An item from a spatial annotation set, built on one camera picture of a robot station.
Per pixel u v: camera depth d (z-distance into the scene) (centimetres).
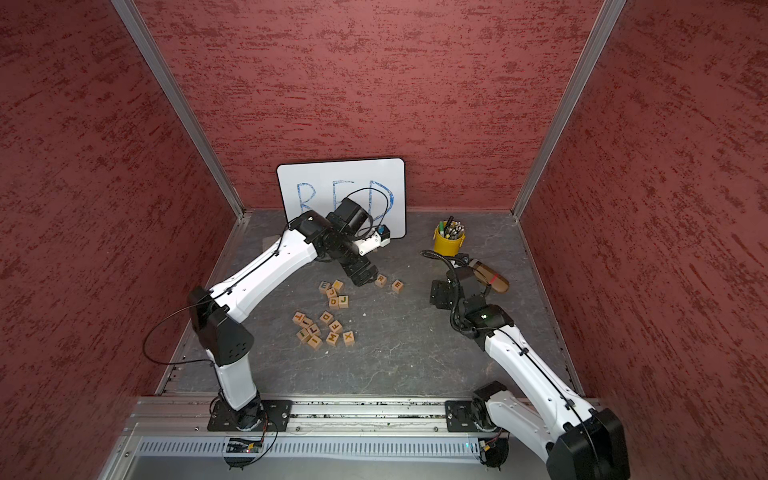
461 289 60
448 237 97
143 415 77
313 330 86
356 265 70
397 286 97
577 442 38
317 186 95
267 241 109
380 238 70
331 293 95
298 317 89
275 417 74
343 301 92
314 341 85
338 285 97
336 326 87
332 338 85
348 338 85
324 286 95
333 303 92
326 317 89
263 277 49
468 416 74
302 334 85
